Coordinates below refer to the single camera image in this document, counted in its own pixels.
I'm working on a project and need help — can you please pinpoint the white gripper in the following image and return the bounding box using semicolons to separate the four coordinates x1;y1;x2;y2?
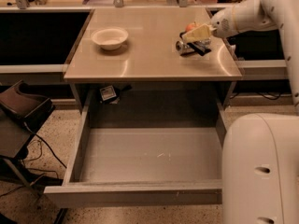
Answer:
182;6;249;43

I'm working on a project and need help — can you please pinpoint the blue rxbar blueberry wrapper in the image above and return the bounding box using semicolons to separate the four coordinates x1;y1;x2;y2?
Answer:
188;42;211;56

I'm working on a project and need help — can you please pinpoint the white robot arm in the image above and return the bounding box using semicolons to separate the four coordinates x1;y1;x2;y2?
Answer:
180;0;299;224

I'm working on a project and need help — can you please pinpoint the grey counter cabinet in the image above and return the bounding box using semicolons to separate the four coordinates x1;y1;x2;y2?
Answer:
63;7;243;110

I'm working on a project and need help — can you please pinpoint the open grey metal drawer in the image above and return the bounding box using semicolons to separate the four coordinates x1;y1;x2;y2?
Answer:
43;100;228;209

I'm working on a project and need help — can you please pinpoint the red apple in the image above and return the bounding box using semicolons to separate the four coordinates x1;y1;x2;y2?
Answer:
185;22;197;32

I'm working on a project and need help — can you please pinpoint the silver soda can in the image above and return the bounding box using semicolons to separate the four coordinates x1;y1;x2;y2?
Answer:
176;39;211;56

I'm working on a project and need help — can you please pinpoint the white paper bowl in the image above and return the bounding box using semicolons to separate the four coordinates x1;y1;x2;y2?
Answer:
91;27;128;50

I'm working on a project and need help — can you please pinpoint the small black labelled box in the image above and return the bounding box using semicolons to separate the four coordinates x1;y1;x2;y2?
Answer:
100;85;118;103

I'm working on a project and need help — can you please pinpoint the black cable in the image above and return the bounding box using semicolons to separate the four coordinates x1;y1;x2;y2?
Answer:
23;121;67;170

